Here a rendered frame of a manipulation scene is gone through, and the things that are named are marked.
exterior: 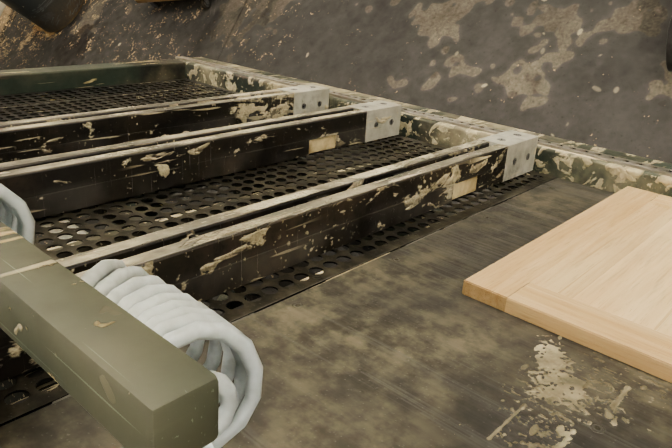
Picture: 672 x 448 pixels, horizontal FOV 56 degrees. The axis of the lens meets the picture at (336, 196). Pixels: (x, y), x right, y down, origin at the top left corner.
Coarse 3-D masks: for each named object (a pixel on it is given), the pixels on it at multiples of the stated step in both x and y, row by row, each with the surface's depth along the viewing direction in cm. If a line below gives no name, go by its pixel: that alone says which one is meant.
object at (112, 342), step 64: (0, 192) 39; (0, 256) 21; (0, 320) 20; (64, 320) 18; (128, 320) 18; (192, 320) 27; (64, 384) 18; (128, 384) 15; (192, 384) 15; (256, 384) 28
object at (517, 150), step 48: (480, 144) 116; (528, 144) 122; (336, 192) 88; (384, 192) 90; (432, 192) 100; (144, 240) 67; (192, 240) 68; (240, 240) 72; (288, 240) 78; (336, 240) 85; (192, 288) 68; (0, 336) 54
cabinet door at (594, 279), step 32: (640, 192) 112; (576, 224) 95; (608, 224) 96; (640, 224) 98; (512, 256) 83; (544, 256) 84; (576, 256) 85; (608, 256) 86; (640, 256) 86; (480, 288) 74; (512, 288) 74; (544, 288) 75; (576, 288) 76; (608, 288) 77; (640, 288) 77; (544, 320) 69; (576, 320) 68; (608, 320) 69; (640, 320) 70; (608, 352) 65; (640, 352) 63
